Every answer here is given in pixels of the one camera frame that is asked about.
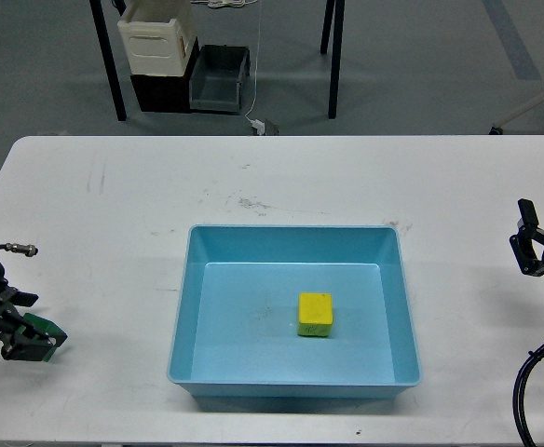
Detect grey storage bin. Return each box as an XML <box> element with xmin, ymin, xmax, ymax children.
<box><xmin>189</xmin><ymin>45</ymin><xmax>251</xmax><ymax>115</ymax></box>

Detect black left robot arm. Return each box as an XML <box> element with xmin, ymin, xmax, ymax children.
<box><xmin>0</xmin><ymin>243</ymin><xmax>67</xmax><ymax>362</ymax></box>

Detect green block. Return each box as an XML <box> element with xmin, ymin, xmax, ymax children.
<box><xmin>1</xmin><ymin>313</ymin><xmax>67</xmax><ymax>362</ymax></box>

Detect white cable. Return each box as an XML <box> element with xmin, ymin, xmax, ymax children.
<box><xmin>192</xmin><ymin>0</ymin><xmax>263</xmax><ymax>123</ymax></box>

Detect yellow block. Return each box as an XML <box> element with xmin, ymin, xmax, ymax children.
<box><xmin>297</xmin><ymin>292</ymin><xmax>333</xmax><ymax>338</ymax></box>

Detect black table leg right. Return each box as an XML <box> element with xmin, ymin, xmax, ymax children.
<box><xmin>320</xmin><ymin>0</ymin><xmax>346</xmax><ymax>119</ymax></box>

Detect black table leg left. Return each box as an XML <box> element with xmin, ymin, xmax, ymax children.
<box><xmin>88</xmin><ymin>0</ymin><xmax>127</xmax><ymax>122</ymax></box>

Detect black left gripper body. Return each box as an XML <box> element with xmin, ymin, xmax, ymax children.
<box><xmin>0</xmin><ymin>287</ymin><xmax>20</xmax><ymax>347</ymax></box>

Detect black table leg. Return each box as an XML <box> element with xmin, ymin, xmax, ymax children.
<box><xmin>88</xmin><ymin>0</ymin><xmax>127</xmax><ymax>122</ymax></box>
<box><xmin>320</xmin><ymin>0</ymin><xmax>346</xmax><ymax>119</ymax></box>

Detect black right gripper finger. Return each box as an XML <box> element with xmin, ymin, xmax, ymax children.
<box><xmin>509</xmin><ymin>198</ymin><xmax>544</xmax><ymax>277</ymax></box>

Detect light blue plastic box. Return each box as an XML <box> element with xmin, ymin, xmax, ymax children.
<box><xmin>168</xmin><ymin>225</ymin><xmax>422</xmax><ymax>399</ymax></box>

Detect white power adapter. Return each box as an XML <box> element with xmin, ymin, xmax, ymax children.
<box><xmin>250</xmin><ymin>119</ymin><xmax>265</xmax><ymax>136</ymax></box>

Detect black crate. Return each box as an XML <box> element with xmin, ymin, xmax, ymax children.
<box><xmin>130</xmin><ymin>40</ymin><xmax>199</xmax><ymax>114</ymax></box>

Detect cream plastic container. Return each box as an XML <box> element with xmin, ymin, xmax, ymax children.
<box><xmin>117</xmin><ymin>0</ymin><xmax>197</xmax><ymax>76</ymax></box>

